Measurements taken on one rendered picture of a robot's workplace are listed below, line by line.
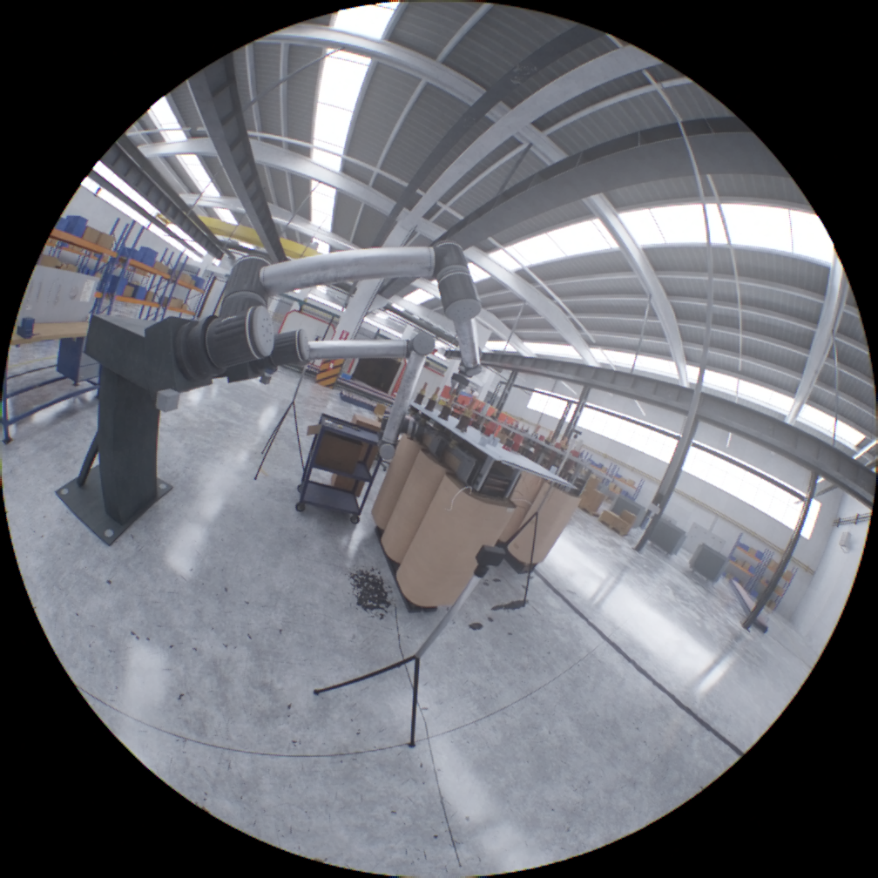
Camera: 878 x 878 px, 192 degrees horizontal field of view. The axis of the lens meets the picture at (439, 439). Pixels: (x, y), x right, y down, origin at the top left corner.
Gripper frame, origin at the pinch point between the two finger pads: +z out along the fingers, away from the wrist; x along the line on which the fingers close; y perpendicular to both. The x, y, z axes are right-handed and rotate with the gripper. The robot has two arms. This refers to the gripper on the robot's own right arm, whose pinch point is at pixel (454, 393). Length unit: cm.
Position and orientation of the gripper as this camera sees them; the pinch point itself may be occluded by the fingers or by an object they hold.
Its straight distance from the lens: 188.2
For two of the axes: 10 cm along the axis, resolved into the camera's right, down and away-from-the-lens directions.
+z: -4.1, 9.0, 1.4
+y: -4.8, -3.4, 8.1
